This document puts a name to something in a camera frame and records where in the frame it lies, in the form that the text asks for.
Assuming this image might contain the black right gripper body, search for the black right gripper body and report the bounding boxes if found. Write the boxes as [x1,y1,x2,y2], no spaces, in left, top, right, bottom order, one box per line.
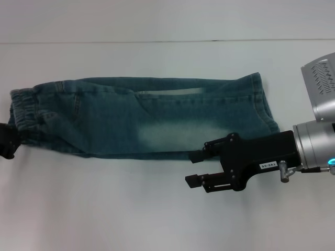
[219,130,302,192]

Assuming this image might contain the blue denim shorts with embroidery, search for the blue denim shorts with embroidery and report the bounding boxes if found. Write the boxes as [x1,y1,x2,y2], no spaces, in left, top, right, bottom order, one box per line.
[9,72,282,159]

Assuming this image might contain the thin black cable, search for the thin black cable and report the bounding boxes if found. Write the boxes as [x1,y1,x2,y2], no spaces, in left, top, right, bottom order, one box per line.
[298,166,331,174]

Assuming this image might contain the small metal connector fitting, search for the small metal connector fitting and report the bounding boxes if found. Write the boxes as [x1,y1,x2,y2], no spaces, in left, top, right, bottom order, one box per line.
[278,160,302,183]

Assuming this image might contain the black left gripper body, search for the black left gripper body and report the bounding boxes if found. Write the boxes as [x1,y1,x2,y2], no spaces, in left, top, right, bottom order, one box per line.
[0,122,17,161]

